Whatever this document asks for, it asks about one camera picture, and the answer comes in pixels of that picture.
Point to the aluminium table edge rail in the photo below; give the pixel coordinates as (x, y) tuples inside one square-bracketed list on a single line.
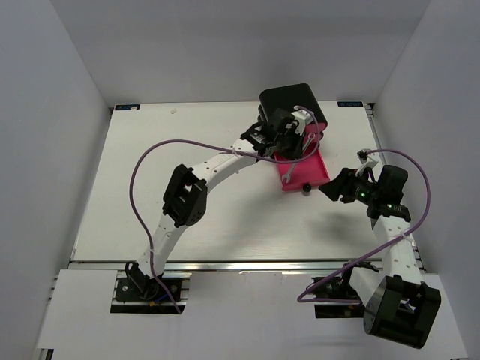
[(235, 266)]

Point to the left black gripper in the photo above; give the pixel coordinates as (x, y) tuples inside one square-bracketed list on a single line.
[(297, 150)]

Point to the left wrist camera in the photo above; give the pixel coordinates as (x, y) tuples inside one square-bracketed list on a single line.
[(302, 119)]

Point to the blue corner label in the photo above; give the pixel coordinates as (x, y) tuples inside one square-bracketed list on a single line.
[(127, 107), (350, 103)]

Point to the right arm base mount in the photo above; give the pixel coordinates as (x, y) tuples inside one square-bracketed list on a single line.
[(339, 288)]

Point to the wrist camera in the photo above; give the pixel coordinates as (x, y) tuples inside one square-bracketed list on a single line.
[(368, 161), (302, 119)]

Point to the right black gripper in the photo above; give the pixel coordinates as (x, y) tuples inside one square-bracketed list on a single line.
[(343, 184)]

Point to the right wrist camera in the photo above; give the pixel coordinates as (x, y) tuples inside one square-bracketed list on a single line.
[(368, 161)]

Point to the left blue corner label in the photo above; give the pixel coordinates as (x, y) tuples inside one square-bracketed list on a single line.
[(127, 107)]

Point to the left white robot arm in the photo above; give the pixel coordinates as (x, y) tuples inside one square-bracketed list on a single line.
[(185, 197)]

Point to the white foam board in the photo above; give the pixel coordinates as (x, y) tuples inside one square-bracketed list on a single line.
[(228, 315)]

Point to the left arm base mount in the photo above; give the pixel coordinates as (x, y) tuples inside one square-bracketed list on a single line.
[(128, 299)]

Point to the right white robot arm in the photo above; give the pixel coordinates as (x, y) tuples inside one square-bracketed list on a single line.
[(398, 305)]

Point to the black drawer cabinet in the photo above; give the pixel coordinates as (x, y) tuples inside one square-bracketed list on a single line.
[(286, 98)]

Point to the right blue corner label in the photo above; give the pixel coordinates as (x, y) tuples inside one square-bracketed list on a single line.
[(350, 103)]

